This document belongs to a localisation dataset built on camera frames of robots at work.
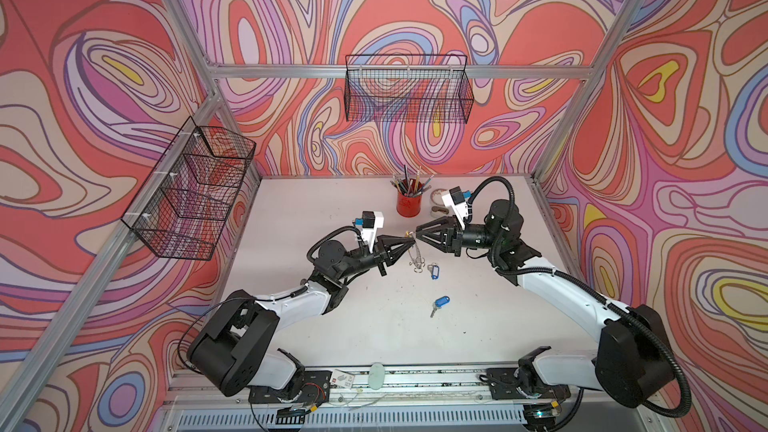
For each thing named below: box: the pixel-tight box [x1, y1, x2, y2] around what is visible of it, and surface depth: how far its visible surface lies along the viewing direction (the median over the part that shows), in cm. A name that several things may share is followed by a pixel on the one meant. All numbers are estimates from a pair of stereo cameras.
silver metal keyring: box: [408, 240, 426, 273], surface depth 72 cm
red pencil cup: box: [396, 191, 422, 218], surface depth 109 cm
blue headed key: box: [430, 295, 450, 318], surface depth 90 cm
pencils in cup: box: [390, 165, 434, 198], surface depth 103 cm
